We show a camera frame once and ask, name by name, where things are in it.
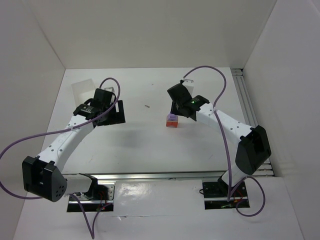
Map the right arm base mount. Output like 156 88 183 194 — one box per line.
199 181 250 210

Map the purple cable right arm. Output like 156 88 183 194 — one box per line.
181 65 266 216

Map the small purple block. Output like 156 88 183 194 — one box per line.
169 113 177 121

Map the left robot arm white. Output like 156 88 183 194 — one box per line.
22 88 125 202

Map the aluminium rail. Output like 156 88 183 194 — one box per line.
231 68 275 177
58 169 275 181

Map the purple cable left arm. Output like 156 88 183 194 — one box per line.
0 77 122 240

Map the white perforated plastic box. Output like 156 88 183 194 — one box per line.
71 79 96 107

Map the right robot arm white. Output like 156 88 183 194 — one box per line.
167 83 272 196

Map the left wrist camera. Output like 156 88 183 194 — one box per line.
104 87 115 93

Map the aluminium rail front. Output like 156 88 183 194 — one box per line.
58 169 275 181

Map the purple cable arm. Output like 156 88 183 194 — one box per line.
0 77 122 240
181 65 266 216

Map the red block with letter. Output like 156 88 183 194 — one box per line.
166 120 174 127

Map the aluminium rail right side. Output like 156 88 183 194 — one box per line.
231 68 275 177

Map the large purple roof block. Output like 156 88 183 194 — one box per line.
166 114 178 122

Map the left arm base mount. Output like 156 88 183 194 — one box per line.
65 179 116 213

